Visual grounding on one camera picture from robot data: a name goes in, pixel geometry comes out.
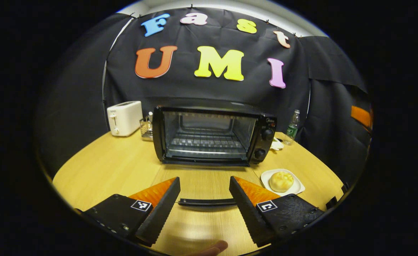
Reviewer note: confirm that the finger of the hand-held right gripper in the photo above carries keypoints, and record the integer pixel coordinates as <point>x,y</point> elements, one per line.
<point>361,116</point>

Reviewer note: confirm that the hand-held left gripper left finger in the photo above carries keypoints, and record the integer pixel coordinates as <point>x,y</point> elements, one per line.
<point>159,213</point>

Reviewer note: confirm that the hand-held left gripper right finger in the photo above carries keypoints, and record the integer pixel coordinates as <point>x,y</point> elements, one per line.
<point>246,213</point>

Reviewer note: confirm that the round bread bun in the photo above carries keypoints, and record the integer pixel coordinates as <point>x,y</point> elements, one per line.
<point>281,181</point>

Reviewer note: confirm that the black electric oven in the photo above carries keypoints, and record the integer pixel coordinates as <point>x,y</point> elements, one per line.
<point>265,142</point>

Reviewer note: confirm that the white square plate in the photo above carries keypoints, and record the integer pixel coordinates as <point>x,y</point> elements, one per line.
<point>298,187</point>

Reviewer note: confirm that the clear green-label water bottle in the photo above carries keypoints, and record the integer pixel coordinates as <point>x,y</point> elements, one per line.
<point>292,129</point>

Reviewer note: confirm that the black table edge clamp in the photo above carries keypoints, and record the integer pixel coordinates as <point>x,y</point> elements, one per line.
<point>331,202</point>
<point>344,187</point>

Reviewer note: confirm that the white divided dish with beans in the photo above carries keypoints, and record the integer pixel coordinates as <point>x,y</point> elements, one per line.
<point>277,145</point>

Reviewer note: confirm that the white toaster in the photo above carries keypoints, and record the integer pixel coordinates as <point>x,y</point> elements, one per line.
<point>124,119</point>

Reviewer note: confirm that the black backdrop cloth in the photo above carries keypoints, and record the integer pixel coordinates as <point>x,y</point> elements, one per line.
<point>194,92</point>

